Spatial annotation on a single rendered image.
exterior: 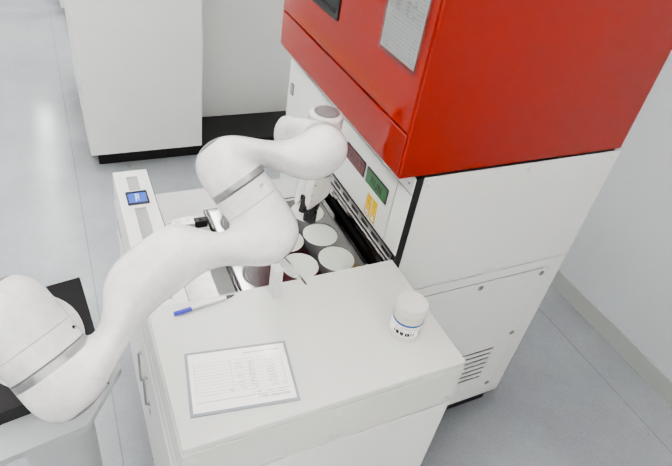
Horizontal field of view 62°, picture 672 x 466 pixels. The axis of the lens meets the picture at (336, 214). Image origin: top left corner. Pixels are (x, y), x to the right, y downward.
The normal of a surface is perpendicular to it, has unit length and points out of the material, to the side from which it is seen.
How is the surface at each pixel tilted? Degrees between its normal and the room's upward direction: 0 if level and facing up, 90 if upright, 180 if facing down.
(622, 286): 90
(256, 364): 0
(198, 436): 0
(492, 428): 0
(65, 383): 48
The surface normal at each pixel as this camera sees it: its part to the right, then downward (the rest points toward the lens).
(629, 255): -0.90, 0.15
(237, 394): 0.14, -0.79
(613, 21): 0.41, 0.60
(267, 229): 0.29, -0.04
